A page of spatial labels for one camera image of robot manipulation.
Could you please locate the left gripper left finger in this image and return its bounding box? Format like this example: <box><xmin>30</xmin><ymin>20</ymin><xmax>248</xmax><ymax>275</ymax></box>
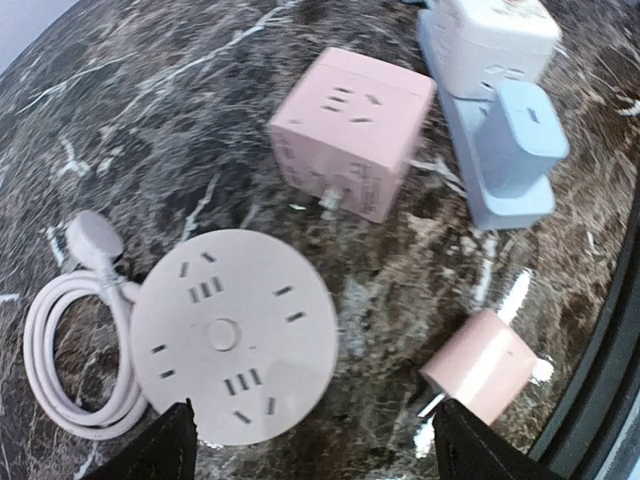
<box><xmin>84</xmin><ymin>399</ymin><xmax>196</xmax><ymax>480</ymax></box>

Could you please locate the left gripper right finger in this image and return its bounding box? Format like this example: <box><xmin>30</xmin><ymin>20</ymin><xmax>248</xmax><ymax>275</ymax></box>
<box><xmin>433</xmin><ymin>399</ymin><xmax>561</xmax><ymax>480</ymax></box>

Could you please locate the pink charger plug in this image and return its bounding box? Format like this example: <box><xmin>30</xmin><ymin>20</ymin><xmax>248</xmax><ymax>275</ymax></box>
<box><xmin>420</xmin><ymin>310</ymin><xmax>538</xmax><ymax>425</ymax></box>

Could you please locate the blue charger plug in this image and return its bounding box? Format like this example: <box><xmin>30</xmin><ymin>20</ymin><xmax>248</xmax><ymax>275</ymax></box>
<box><xmin>474</xmin><ymin>79</ymin><xmax>570</xmax><ymax>198</ymax></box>

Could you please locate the blue power strip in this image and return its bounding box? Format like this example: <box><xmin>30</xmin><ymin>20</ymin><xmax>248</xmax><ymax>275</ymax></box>
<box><xmin>417</xmin><ymin>9</ymin><xmax>555</xmax><ymax>230</ymax></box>

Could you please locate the pink cube socket adapter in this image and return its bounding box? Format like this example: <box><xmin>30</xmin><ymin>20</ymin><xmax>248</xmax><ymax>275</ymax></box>
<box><xmin>268</xmin><ymin>47</ymin><xmax>437</xmax><ymax>223</ymax></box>

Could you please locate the white cube socket adapter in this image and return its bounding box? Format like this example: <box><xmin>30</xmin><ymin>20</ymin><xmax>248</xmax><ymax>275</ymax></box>
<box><xmin>430</xmin><ymin>0</ymin><xmax>562</xmax><ymax>100</ymax></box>

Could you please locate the pink round power socket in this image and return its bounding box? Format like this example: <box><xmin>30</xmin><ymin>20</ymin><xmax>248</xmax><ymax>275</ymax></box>
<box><xmin>130</xmin><ymin>229</ymin><xmax>338</xmax><ymax>446</ymax></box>

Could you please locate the black front rail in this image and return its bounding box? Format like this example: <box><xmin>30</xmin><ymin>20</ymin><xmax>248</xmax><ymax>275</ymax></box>
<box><xmin>529</xmin><ymin>199</ymin><xmax>639</xmax><ymax>479</ymax></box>

